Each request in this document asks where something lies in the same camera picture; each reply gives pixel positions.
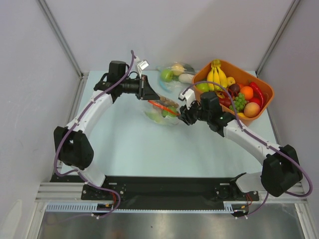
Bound aluminium frame post left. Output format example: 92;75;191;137
36;0;83;79

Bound aluminium frame post right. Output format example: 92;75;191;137
255;0;302;77

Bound white cable duct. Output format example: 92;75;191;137
45;202;248;214

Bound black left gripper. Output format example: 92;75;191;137
119;75;160;101

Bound green grape bunch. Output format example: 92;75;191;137
229;93;248;113

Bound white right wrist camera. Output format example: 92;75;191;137
178;89;196;102

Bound green fake cabbage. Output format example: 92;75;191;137
161;107;178;118

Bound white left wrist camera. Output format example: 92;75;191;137
135;57;149;76

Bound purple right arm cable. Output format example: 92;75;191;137
181;81;314;220

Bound dark purple fake fruit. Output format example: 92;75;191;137
228;84;240;94

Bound yellow fake fruit in bag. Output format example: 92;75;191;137
171;63;185;76

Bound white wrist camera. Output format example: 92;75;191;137
178;89;196;102
135;57;149;76

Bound yellow banana bunch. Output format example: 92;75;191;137
206;59;228;91

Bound green fake apple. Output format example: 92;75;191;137
160;68;173;82

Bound peach fake fruit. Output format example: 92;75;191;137
244;102;260;118

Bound orange fake fruit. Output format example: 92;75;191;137
240;86;254;100

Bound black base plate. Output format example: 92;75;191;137
49;174;260;211

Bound green apple in tub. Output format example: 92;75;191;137
196;83;209;92

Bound brown longan bunch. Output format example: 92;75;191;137
160;96;179;109

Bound white fake egg in bag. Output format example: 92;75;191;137
178;73;194;84

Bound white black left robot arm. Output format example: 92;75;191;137
54;57;160;199

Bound red chili pepper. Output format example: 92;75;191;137
249;82;265;109

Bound blue zip clear bag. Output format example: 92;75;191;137
157;62;196;92

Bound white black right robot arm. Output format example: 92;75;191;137
178;89;303;200

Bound red zip clear bag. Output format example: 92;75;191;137
143;96;180;125

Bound aluminium frame post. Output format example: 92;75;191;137
36;0;83;79
255;0;302;77

